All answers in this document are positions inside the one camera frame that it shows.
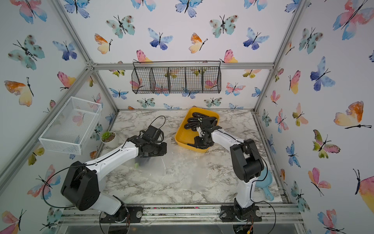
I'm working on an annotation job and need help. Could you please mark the dark purple eggplant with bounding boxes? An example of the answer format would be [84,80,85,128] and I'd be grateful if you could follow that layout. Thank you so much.
[134,158,147,169]

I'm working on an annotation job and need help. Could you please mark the clear zip-top bag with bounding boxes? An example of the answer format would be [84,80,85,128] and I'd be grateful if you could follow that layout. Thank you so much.
[127,157,166,178]

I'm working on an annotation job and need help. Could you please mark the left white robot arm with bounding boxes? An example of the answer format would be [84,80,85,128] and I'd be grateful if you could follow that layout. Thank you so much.
[61,125,167,218]

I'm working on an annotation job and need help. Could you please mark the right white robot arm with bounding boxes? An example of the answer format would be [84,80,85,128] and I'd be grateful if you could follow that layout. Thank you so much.
[184,112,265,209]

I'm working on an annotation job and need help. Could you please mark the eggplant at tray back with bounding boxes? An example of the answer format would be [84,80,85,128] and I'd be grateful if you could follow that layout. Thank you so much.
[192,112,209,118]

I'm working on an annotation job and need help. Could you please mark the yellow plastic tray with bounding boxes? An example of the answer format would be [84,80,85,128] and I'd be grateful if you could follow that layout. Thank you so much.
[175,107,220,153]

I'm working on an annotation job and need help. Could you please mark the small white potted succulent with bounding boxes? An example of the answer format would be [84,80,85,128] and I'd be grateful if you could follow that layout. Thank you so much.
[101,131,118,148]

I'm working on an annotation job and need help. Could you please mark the light blue plastic scoop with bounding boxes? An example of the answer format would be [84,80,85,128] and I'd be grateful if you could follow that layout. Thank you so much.
[255,168,274,201]

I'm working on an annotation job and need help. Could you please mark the black wire wall basket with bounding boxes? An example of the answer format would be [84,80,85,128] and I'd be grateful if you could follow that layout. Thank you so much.
[130,60,222,95]

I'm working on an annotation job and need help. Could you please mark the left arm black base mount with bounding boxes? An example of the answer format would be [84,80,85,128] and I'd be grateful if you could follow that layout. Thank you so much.
[99,206,144,224]

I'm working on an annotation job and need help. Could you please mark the white mesh wall basket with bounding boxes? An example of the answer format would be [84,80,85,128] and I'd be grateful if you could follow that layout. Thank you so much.
[39,97,102,155]

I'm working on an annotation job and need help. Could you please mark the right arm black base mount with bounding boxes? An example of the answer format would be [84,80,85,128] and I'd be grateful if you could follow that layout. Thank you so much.
[219,204,262,222]

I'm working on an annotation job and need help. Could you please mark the aluminium front rail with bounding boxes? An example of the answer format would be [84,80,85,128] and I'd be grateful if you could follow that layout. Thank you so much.
[58,204,304,226]

